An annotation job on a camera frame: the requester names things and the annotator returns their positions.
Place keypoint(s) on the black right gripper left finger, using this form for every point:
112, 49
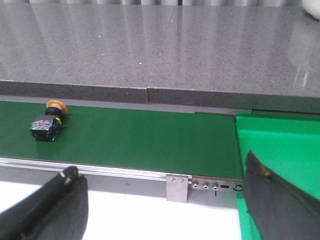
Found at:
57, 211

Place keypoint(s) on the white grey curtain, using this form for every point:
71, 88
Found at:
235, 3

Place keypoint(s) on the green conveyor belt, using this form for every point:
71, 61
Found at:
170, 142

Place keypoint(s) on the steel conveyor support bracket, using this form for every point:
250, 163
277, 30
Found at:
177, 188

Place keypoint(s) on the steel conveyor end plate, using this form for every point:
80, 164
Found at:
216, 184

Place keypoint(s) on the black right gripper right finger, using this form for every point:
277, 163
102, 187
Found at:
279, 209

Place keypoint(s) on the green plastic bin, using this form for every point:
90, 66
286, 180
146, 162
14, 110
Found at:
289, 146

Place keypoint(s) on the aluminium conveyor side rail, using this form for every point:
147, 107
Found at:
93, 170

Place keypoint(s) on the grey stone countertop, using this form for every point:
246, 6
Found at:
251, 57

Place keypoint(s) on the yellow mushroom push button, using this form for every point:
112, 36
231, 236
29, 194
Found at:
47, 126

